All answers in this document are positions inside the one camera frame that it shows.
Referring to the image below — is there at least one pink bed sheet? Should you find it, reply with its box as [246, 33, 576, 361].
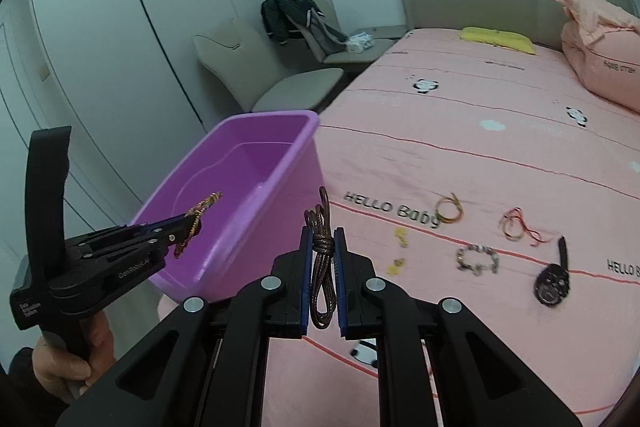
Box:
[159, 27, 640, 427]

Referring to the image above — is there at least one black wrist watch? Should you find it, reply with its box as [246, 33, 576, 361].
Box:
[534, 236, 570, 308]

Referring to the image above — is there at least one person's left hand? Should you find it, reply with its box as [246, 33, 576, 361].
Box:
[32, 311, 116, 404]

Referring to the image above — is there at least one red string bracelet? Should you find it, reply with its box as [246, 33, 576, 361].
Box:
[498, 206, 554, 249]

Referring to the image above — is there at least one purple plastic bin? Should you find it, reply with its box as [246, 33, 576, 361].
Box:
[134, 110, 323, 303]

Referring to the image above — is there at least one dark green jacket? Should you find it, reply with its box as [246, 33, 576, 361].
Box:
[260, 0, 347, 54]

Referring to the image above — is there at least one beaded stone bracelet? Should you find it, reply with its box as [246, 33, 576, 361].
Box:
[455, 243, 501, 277]

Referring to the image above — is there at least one yellow pillow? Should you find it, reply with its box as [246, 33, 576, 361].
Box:
[459, 27, 536, 55]

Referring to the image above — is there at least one yellow flower bear charm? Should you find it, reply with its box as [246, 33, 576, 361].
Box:
[386, 258, 407, 277]

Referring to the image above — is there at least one pink folded quilt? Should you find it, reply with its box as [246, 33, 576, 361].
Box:
[552, 0, 640, 113]

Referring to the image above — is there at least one tissue pack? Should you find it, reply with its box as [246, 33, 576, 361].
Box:
[345, 31, 375, 54]

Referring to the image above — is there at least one multicolour braided bracelet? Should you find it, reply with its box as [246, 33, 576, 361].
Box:
[173, 190, 224, 259]

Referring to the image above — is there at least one beige lounge chair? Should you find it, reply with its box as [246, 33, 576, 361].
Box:
[193, 18, 344, 113]

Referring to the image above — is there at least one gold braided bracelet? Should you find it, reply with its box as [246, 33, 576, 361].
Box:
[433, 192, 466, 223]

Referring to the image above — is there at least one brown braided cord bracelet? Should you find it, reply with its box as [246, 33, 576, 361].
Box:
[304, 185, 336, 331]

